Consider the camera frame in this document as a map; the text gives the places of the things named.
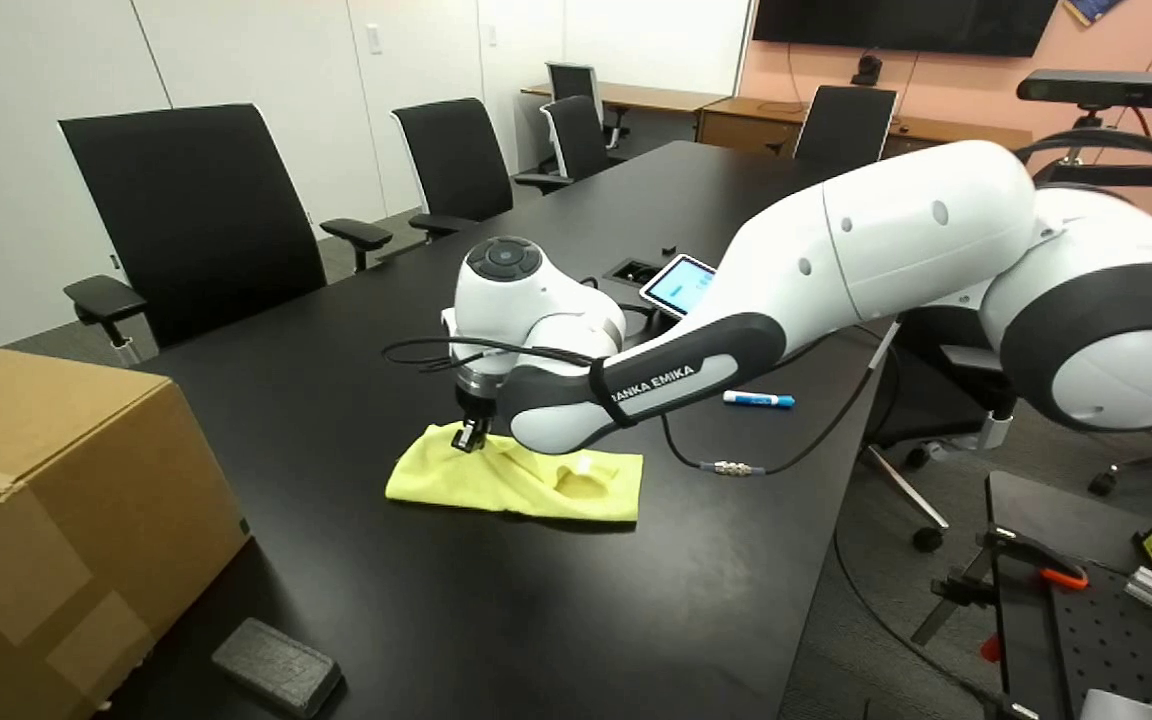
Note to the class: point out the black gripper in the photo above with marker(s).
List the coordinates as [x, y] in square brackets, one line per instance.
[477, 400]

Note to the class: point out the yellow towel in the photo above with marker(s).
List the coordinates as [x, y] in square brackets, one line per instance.
[522, 482]

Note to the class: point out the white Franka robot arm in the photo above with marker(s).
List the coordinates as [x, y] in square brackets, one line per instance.
[897, 241]

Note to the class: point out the black table power port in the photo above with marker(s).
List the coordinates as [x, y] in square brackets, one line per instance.
[639, 272]

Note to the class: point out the tablet on stand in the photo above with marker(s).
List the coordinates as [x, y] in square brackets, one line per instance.
[676, 285]

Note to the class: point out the blue marker pen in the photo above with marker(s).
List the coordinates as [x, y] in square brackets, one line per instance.
[757, 396]

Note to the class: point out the black rectangular block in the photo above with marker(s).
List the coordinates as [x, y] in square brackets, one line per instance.
[277, 666]

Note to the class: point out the large black office chair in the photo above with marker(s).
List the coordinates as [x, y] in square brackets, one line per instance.
[191, 214]

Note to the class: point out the wooden sideboard desk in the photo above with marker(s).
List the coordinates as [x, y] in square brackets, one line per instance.
[751, 122]

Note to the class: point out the brown cardboard box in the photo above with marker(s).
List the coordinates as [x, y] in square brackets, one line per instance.
[63, 520]

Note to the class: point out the black webcam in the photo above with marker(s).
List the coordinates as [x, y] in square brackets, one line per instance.
[868, 68]

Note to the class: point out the black tripod stand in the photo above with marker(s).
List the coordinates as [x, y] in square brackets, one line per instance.
[1108, 174]

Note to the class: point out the black sensor bar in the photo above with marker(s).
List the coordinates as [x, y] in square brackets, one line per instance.
[1108, 89]

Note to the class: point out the black chair with white frame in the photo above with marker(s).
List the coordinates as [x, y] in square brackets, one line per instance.
[938, 386]

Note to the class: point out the black wall television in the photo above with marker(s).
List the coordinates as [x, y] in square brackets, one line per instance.
[901, 20]

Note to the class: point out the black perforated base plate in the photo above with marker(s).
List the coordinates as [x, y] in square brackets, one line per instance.
[1108, 627]

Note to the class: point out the blue wall picture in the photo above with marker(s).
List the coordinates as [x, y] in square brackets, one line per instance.
[1094, 8]

